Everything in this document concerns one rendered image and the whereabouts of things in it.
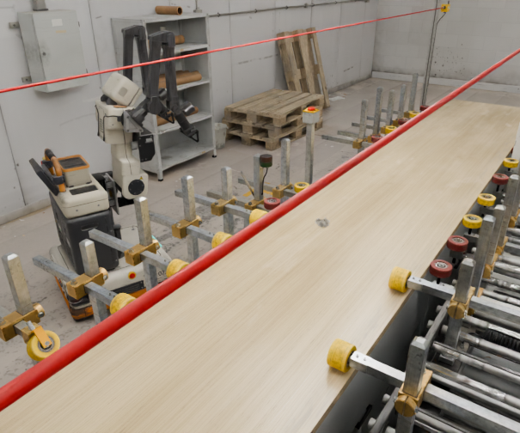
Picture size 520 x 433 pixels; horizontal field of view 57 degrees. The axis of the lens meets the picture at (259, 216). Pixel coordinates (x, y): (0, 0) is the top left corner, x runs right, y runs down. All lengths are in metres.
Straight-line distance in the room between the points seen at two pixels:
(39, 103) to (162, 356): 3.44
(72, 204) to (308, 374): 1.81
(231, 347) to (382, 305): 0.53
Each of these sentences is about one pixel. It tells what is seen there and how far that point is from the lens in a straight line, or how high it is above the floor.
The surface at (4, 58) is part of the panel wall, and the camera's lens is 4.45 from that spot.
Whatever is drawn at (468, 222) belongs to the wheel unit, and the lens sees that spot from 2.31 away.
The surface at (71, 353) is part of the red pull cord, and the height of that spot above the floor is 1.75.
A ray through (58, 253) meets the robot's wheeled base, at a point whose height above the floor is 0.28.
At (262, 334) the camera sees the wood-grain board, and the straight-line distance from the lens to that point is 1.51.
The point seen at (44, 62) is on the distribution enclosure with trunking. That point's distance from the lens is 4.34.
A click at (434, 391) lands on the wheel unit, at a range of 1.34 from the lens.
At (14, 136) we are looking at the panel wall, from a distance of 4.53.
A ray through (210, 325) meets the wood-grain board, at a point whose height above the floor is 0.90.
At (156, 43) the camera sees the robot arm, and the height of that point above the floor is 1.57.
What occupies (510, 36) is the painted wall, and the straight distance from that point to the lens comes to 9.63.
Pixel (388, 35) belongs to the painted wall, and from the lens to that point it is 10.21.
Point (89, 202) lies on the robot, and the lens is 2.82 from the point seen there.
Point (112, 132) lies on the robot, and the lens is 2.94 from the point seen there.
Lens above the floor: 1.89
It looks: 27 degrees down
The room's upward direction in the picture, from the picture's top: 1 degrees counter-clockwise
